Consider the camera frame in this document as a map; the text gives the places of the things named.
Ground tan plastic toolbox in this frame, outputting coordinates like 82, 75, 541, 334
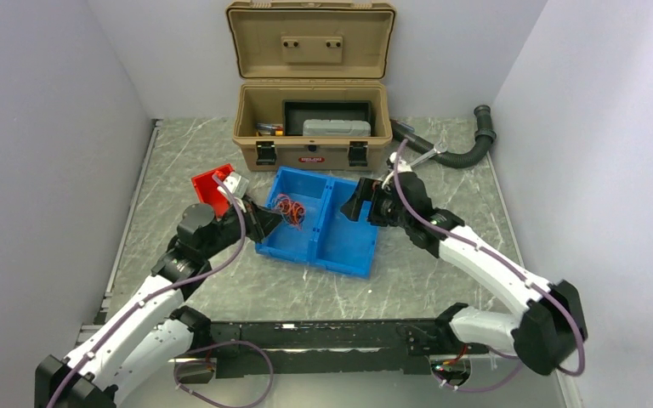
225, 1, 397, 172

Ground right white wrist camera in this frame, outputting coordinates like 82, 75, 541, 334
380, 152, 412, 190

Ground silver wrench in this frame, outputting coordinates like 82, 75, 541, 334
404, 142, 447, 168

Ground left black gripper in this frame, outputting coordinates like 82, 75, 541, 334
201, 194, 287, 260

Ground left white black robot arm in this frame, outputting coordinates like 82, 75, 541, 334
34, 199, 282, 407

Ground black tray in toolbox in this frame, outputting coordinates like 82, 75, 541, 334
282, 99, 374, 136

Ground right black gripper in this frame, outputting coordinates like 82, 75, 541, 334
340, 178, 412, 230

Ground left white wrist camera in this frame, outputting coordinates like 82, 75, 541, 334
217, 172, 249, 210

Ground grey case in toolbox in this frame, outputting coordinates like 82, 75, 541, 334
303, 119, 372, 137

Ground blue two-compartment plastic bin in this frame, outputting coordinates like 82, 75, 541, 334
255, 167, 378, 279

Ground yellow orange tool in toolbox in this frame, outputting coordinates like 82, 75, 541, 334
255, 123, 285, 136

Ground red plastic bin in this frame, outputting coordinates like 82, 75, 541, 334
190, 163, 234, 218

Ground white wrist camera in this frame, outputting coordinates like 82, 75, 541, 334
217, 172, 249, 210
380, 152, 412, 190

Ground coloured cable bundle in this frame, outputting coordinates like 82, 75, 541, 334
271, 194, 307, 231

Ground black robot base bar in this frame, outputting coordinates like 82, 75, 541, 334
180, 319, 487, 379

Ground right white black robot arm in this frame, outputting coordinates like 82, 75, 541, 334
340, 171, 588, 377

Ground black corrugated hose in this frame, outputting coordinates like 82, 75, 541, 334
390, 105, 497, 170

